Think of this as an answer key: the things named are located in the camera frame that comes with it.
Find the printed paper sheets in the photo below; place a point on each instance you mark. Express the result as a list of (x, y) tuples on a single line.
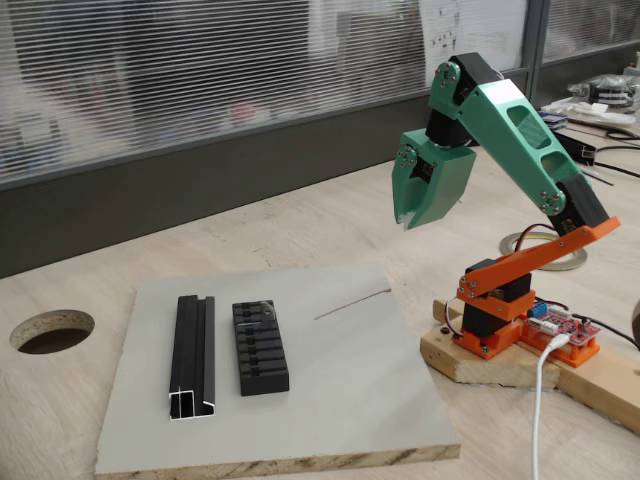
[(465, 35)]

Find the long black metal bar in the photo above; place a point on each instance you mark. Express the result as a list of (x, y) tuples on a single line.
[(580, 147)]

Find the black round device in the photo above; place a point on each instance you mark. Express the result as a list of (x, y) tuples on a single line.
[(607, 92)]

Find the white plastic clutter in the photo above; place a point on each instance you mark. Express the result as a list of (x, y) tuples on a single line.
[(600, 111)]

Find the dark grey round object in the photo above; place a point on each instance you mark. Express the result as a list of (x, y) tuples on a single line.
[(636, 325)]

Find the stack of blue cards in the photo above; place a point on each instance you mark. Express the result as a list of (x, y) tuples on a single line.
[(555, 120)]

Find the long wooden base plank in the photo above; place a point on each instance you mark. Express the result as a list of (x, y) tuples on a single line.
[(607, 395)]

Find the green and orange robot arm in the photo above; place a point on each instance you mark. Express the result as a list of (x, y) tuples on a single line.
[(525, 145)]

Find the wooden base block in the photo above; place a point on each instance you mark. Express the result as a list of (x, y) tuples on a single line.
[(500, 372)]

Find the thin tape roll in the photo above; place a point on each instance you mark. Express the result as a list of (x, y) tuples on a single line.
[(572, 261)]

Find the red controller board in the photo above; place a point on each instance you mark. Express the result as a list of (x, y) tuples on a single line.
[(565, 322)]

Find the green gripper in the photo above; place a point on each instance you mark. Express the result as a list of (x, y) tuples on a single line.
[(441, 176)]

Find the black aluminium profile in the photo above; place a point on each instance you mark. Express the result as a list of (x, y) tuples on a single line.
[(187, 350)]

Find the black slotted block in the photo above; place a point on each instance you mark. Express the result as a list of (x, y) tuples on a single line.
[(262, 360)]

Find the grey chipboard panel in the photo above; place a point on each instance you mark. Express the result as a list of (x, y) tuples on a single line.
[(350, 380)]

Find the orange controller board mount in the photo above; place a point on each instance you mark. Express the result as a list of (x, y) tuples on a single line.
[(575, 356)]

